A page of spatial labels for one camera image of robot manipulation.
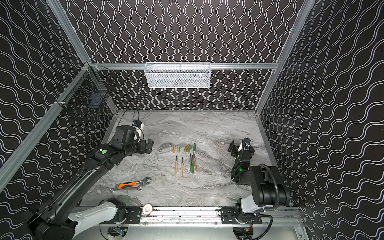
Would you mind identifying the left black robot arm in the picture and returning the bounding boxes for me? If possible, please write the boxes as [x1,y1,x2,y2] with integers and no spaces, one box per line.
[23,120,154,240]

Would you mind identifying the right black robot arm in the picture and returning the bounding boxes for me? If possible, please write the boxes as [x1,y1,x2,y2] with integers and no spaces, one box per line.
[228,138,291,223]

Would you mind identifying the tan pen far left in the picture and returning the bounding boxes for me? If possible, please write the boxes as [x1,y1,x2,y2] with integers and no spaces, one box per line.
[175,155,178,174]

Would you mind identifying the tan pen cap right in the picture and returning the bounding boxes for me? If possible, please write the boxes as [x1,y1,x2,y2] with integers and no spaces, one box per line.
[184,145,191,152]

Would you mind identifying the orange adjustable wrench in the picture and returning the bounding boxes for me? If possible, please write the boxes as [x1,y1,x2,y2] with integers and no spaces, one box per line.
[110,177,152,193]

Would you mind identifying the white round knob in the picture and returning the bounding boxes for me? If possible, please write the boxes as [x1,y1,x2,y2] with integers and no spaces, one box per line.
[142,204,154,216]

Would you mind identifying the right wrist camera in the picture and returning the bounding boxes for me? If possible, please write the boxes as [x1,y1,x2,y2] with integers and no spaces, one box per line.
[242,138,251,151]

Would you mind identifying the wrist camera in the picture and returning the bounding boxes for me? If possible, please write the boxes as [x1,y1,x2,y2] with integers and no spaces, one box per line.
[132,120,145,142]
[242,138,251,151]

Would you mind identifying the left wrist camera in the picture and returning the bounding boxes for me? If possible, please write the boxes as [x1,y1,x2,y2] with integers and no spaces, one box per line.
[132,120,145,142]

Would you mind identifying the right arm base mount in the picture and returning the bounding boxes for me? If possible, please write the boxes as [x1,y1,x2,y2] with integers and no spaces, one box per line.
[218,207,262,225]

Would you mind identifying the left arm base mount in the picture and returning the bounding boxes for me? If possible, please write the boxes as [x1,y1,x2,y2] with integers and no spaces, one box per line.
[122,207,142,225]

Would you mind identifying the aluminium front rail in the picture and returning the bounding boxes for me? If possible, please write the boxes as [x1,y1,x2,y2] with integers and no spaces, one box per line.
[74,205,304,228]

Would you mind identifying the white wire mesh basket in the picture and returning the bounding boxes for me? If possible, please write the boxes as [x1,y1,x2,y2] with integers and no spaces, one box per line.
[144,62,212,89]

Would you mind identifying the black wire mesh basket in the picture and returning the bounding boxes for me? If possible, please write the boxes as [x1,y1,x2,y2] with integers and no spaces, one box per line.
[60,63,117,122]

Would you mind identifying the aluminium corner frame post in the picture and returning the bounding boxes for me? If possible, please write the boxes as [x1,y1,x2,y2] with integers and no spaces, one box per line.
[256,0,316,116]

